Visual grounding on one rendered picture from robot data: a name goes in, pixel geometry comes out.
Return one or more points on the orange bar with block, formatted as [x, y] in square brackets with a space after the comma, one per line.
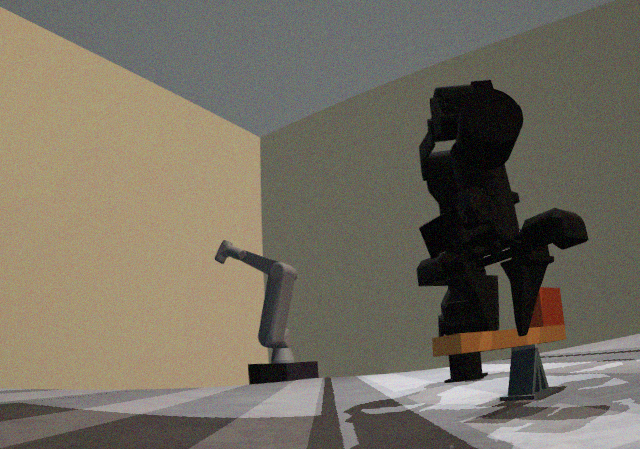
[547, 325]

